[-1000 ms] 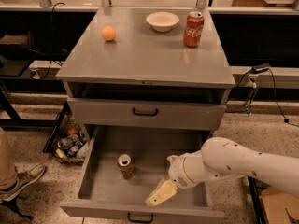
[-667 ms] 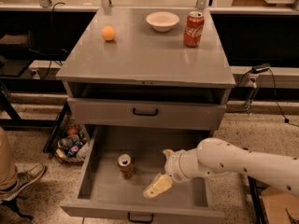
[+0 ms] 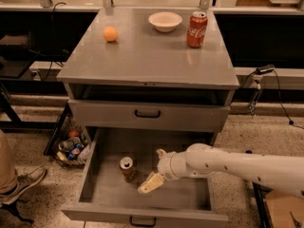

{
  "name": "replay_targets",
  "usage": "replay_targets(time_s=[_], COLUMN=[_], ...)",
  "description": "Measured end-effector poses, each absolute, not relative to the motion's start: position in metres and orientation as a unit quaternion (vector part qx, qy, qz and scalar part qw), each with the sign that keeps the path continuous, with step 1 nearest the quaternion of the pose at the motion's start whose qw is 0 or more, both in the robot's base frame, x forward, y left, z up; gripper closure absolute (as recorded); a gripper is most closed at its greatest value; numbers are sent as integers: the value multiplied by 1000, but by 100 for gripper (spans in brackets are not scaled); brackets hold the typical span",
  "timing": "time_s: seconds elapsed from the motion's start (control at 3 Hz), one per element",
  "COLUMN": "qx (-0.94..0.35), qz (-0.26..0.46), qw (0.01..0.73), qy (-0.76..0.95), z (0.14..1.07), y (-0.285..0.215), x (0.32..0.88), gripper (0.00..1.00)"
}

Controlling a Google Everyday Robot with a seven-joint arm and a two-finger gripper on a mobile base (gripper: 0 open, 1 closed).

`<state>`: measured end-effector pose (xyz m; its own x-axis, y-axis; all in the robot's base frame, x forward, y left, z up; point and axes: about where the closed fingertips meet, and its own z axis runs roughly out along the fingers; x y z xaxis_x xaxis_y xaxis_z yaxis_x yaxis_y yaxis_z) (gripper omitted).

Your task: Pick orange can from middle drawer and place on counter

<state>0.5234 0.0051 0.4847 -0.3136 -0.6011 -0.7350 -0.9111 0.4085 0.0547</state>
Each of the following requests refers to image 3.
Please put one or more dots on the orange soda can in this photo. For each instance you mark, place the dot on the orange soda can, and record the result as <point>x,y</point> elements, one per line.
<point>128,168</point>

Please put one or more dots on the tan trouser leg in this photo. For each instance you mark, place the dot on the tan trouser leg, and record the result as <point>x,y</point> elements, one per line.
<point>8,173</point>

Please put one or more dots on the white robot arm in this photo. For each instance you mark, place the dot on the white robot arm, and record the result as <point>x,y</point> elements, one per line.
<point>281,173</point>

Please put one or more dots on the orange fruit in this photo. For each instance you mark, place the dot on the orange fruit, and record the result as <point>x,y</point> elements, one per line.
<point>110,34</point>

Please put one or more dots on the grey drawer cabinet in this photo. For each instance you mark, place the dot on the grey drawer cabinet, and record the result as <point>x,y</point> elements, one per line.
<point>146,66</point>

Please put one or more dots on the open grey middle drawer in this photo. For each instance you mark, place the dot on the open grey middle drawer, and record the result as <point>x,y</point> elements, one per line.
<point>105,196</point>

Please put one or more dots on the wire basket of snacks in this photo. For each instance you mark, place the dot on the wire basket of snacks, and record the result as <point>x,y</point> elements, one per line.
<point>70,133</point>

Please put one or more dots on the black chair base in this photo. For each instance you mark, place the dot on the black chair base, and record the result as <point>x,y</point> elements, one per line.
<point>12,208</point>

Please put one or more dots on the cardboard box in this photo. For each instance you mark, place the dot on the cardboard box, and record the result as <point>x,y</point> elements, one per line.
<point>285,211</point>

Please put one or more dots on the white bowl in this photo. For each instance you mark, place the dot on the white bowl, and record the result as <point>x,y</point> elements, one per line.
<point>164,21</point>

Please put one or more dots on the closed grey upper drawer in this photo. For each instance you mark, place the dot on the closed grey upper drawer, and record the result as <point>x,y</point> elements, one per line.
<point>179,117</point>

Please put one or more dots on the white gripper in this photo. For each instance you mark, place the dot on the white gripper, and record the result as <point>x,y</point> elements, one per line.
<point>165,166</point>

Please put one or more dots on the black metal frame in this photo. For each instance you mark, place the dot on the black metal frame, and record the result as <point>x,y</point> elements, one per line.
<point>261,208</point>

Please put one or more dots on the red Coca-Cola can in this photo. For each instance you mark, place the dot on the red Coca-Cola can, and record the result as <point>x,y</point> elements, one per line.
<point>196,29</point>

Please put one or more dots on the blue Pepsi can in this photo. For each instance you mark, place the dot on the blue Pepsi can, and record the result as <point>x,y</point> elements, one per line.
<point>75,151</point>

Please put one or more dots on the grey sneaker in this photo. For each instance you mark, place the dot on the grey sneaker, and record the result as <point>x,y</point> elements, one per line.
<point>24,183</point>

